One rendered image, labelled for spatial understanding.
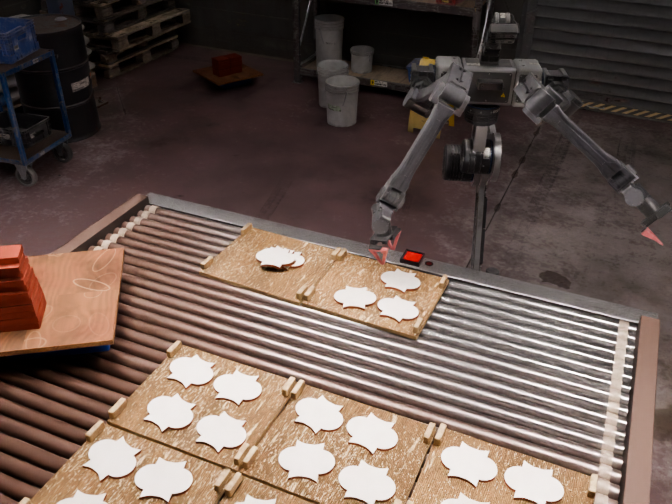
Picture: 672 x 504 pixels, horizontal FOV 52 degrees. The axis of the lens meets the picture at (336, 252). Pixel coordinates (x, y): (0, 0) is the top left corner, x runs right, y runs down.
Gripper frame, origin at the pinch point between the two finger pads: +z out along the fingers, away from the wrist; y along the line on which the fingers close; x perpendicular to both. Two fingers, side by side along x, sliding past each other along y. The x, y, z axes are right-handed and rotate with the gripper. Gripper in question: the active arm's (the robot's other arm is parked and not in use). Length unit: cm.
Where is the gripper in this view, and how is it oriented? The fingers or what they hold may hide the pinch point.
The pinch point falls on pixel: (387, 254)
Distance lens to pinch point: 243.9
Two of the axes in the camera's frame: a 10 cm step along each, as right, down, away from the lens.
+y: -4.4, 5.3, -7.3
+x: 8.8, 1.0, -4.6
